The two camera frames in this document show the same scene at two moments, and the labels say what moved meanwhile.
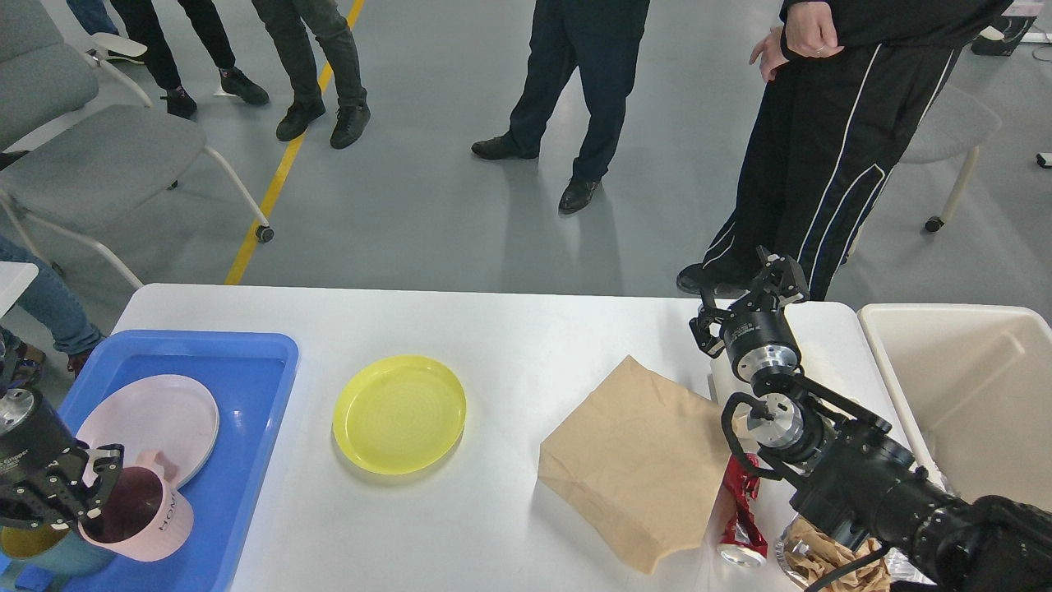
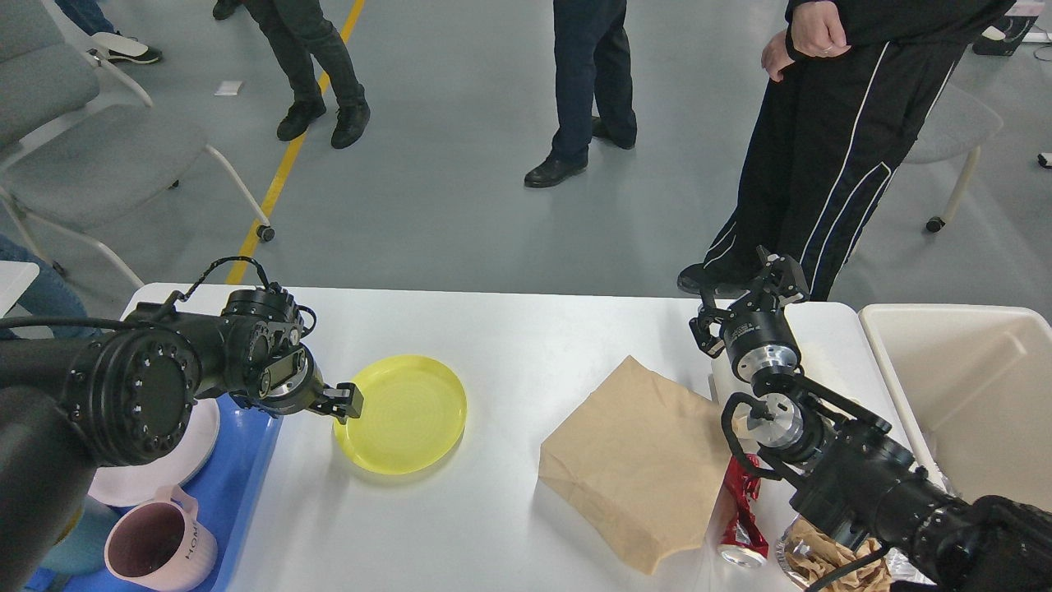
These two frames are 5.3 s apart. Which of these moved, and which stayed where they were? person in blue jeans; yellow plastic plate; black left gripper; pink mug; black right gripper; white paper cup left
Moved: pink mug; black left gripper
Stayed: black right gripper; white paper cup left; yellow plastic plate; person in blue jeans
